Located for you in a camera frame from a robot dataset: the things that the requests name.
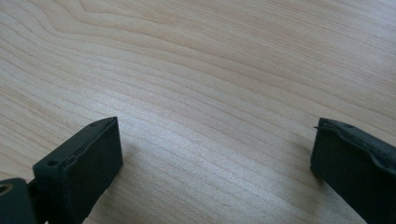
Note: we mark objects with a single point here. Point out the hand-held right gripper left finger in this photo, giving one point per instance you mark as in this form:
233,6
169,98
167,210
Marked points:
79,172

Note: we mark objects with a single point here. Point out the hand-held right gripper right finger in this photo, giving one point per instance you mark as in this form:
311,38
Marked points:
358,168

